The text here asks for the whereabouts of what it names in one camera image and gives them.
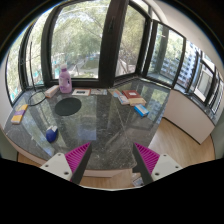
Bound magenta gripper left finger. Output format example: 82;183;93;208
41;142;92;185

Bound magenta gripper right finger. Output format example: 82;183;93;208
132;143;182;185

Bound blue white computer mouse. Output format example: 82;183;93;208
46;126;58;143

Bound round black mouse pad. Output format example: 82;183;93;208
55;98;82;116

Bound blue white box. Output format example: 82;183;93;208
134;104;149;117

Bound tan flat box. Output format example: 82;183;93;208
129;98;146;106

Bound yellow purple box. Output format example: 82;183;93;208
11;104;28;124

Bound red book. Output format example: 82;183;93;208
122;90;141;99

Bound framed picture card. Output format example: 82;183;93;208
72;88;91;96

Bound small beige box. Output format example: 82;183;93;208
45;85;59;98

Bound grey flat booklet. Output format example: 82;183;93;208
91;89;107;95

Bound light blue small box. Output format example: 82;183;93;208
113;90;129;105

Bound purple detergent bottle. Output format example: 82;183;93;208
59;64;72;93

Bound black cable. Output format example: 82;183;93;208
27;41;48;107

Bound black window frame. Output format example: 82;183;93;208
18;0;224;116

